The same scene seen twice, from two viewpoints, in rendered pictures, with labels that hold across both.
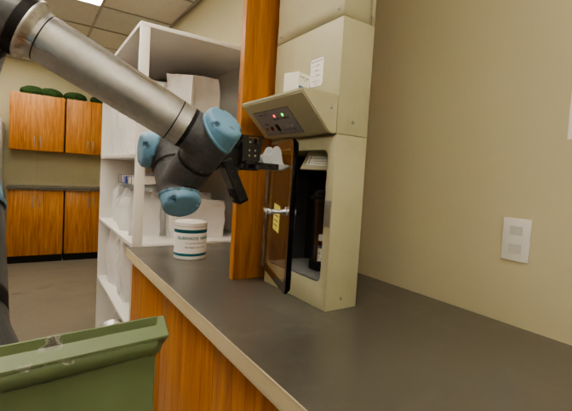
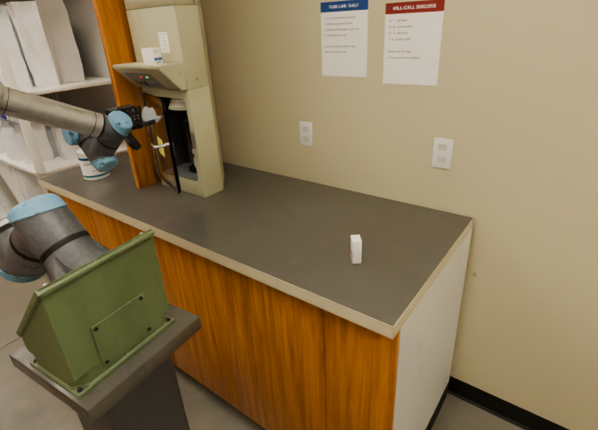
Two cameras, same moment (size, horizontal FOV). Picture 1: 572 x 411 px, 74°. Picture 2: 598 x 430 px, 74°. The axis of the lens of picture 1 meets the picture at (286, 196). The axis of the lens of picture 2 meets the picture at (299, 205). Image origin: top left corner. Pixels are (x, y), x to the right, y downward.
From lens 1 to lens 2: 76 cm
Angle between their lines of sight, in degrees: 28
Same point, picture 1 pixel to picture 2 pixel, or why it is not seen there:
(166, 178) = (93, 153)
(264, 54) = (116, 16)
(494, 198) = (294, 109)
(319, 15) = not seen: outside the picture
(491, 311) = (300, 174)
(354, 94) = (194, 59)
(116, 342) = (145, 236)
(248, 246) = (144, 164)
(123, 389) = (149, 245)
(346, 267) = (213, 169)
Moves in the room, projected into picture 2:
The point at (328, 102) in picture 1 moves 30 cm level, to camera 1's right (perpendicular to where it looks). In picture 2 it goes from (178, 70) to (254, 64)
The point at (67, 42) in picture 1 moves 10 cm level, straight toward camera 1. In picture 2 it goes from (23, 103) to (37, 107)
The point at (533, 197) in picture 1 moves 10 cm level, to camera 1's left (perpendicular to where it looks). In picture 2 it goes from (311, 109) to (290, 111)
